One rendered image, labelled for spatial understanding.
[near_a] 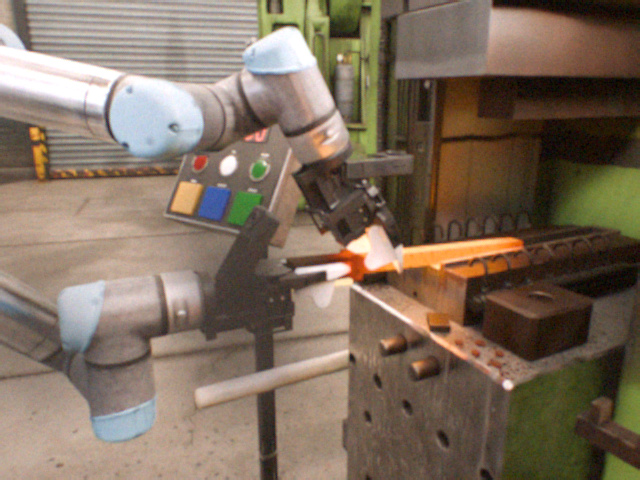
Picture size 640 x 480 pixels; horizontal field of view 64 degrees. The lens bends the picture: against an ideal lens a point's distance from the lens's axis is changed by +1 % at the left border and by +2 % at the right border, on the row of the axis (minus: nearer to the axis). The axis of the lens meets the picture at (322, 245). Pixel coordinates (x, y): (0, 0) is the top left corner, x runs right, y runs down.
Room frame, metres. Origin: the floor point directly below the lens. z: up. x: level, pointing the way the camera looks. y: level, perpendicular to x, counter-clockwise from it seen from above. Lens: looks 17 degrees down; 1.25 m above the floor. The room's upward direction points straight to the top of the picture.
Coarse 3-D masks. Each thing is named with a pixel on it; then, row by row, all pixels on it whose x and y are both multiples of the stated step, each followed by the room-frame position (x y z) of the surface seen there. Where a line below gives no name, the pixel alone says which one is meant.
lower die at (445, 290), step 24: (456, 240) 0.93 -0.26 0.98; (600, 240) 0.88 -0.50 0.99; (624, 240) 0.89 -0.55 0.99; (456, 264) 0.74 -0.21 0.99; (480, 264) 0.75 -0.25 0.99; (504, 264) 0.75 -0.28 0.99; (576, 264) 0.80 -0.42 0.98; (600, 264) 0.83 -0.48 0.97; (408, 288) 0.81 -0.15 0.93; (432, 288) 0.75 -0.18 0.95; (456, 288) 0.71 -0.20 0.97; (480, 288) 0.70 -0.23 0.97; (600, 288) 0.83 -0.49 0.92; (456, 312) 0.70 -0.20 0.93
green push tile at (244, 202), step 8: (240, 192) 1.10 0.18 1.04; (248, 192) 1.09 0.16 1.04; (240, 200) 1.09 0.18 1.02; (248, 200) 1.08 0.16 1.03; (256, 200) 1.06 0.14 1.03; (232, 208) 1.09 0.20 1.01; (240, 208) 1.08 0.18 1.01; (248, 208) 1.06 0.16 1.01; (232, 216) 1.08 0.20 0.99; (240, 216) 1.07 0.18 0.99; (232, 224) 1.08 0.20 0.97; (240, 224) 1.05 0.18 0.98
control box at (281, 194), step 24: (240, 144) 1.19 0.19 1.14; (264, 144) 1.15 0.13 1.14; (288, 144) 1.10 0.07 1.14; (192, 168) 1.24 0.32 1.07; (216, 168) 1.19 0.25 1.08; (240, 168) 1.15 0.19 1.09; (288, 168) 1.08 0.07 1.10; (264, 192) 1.07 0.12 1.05; (288, 192) 1.08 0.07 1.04; (168, 216) 1.21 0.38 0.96; (192, 216) 1.16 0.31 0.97; (288, 216) 1.08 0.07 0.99
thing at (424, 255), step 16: (480, 240) 0.82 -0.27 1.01; (496, 240) 0.82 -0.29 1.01; (512, 240) 0.83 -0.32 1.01; (304, 256) 0.67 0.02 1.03; (320, 256) 0.67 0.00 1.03; (336, 256) 0.67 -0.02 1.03; (352, 256) 0.67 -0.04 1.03; (416, 256) 0.72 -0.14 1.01; (432, 256) 0.74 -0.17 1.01; (448, 256) 0.75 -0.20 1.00; (464, 256) 0.77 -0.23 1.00; (352, 272) 0.67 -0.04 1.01; (368, 272) 0.68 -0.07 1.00
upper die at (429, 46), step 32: (480, 0) 0.71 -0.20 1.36; (512, 0) 0.71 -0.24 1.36; (544, 0) 0.73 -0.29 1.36; (416, 32) 0.82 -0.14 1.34; (448, 32) 0.76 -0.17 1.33; (480, 32) 0.70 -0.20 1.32; (512, 32) 0.71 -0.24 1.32; (544, 32) 0.73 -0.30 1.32; (576, 32) 0.76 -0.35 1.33; (608, 32) 0.79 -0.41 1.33; (416, 64) 0.82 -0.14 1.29; (448, 64) 0.75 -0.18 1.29; (480, 64) 0.70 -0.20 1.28; (512, 64) 0.71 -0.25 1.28; (544, 64) 0.74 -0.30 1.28; (576, 64) 0.77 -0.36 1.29; (608, 64) 0.80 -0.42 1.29
